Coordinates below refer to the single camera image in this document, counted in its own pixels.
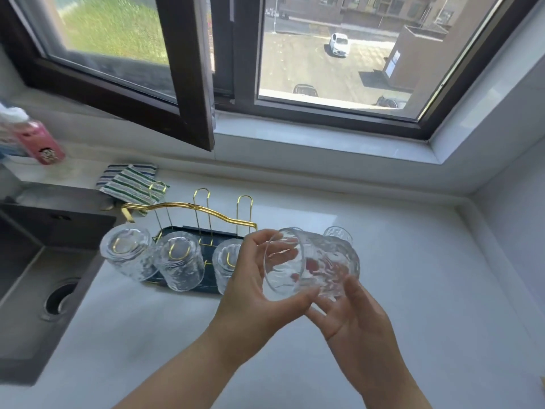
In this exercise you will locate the person's right hand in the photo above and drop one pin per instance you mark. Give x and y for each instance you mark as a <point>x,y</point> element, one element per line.
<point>366,349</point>

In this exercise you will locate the person's left hand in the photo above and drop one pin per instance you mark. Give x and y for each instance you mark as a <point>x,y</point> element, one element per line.
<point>242,310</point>

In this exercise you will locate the clear textured glass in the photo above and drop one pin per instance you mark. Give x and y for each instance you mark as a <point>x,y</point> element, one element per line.
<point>315,251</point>
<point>127,251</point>
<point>179,264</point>
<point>338,234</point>
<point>225,268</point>

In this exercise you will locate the gold wire cup rack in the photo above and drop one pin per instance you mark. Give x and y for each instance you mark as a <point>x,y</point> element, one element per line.
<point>225,234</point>

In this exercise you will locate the green striped cloth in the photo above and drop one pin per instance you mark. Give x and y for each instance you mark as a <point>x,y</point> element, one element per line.
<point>127,183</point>

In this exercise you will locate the round metal sink cap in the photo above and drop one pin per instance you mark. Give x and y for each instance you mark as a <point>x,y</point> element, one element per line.
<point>106,205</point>

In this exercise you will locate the round sink drain strainer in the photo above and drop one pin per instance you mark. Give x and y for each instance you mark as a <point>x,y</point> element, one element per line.
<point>59,300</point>

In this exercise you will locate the blue striped cloth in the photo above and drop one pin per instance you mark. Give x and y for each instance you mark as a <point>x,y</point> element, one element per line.
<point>108,174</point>

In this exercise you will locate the stainless steel sink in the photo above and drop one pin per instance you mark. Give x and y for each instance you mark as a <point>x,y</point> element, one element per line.
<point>25,327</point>

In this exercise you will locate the dark car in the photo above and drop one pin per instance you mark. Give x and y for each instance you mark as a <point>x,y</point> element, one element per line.
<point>305,90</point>
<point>389,103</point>

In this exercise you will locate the dark brown open window sash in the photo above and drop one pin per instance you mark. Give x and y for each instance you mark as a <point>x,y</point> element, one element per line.
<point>187,59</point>

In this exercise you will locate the pink label drink bottle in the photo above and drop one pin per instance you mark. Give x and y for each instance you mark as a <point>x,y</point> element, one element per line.
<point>42,144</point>

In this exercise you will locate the white spray bottle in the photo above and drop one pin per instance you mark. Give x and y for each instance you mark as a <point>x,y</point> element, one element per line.
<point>10,149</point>

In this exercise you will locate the white car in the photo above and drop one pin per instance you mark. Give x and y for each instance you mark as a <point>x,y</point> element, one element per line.
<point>339,44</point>

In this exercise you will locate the grey outbuilding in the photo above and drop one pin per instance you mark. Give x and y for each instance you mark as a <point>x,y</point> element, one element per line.
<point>408,59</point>

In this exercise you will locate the dark brown fixed window frame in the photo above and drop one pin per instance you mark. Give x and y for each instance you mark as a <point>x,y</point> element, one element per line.
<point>245,51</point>

